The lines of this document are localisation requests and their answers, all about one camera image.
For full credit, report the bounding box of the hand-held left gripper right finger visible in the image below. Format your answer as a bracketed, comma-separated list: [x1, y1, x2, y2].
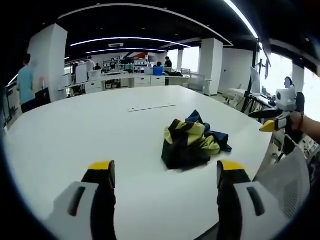
[216, 159, 285, 240]

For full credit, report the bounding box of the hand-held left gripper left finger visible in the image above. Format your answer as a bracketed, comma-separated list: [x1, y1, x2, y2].
[45, 160, 117, 240]

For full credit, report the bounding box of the yellow and navy striped garment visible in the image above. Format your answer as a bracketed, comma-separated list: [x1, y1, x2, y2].
[161, 109, 233, 172]

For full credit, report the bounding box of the person's right hand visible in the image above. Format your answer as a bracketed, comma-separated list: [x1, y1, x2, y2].
[287, 111, 304, 132]

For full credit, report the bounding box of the black high-back chair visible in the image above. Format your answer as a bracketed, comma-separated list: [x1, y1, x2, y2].
[295, 91, 306, 118]

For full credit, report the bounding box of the white computer monitor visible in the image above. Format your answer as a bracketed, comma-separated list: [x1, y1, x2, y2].
[250, 65, 262, 95]

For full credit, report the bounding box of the white mesh office chair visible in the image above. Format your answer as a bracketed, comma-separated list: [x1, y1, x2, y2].
[251, 146, 313, 221]
[187, 73, 206, 94]

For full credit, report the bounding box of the person's patterned clothing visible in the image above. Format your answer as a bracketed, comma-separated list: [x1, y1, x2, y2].
[306, 146, 320, 191]

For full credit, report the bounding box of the long ceiling light strip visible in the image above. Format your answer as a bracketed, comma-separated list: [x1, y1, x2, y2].
[223, 0, 260, 40]

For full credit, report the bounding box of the black office chair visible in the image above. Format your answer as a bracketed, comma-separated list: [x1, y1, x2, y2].
[34, 87, 52, 105]

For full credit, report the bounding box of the white drawer cabinet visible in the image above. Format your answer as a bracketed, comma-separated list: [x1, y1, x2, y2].
[150, 75, 166, 87]
[134, 76, 152, 88]
[84, 79, 103, 94]

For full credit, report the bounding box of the curved ceiling light strip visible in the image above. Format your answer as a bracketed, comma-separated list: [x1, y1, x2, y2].
[70, 36, 193, 49]

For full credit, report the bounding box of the white table cable flap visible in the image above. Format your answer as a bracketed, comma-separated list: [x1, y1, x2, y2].
[127, 104, 178, 113]

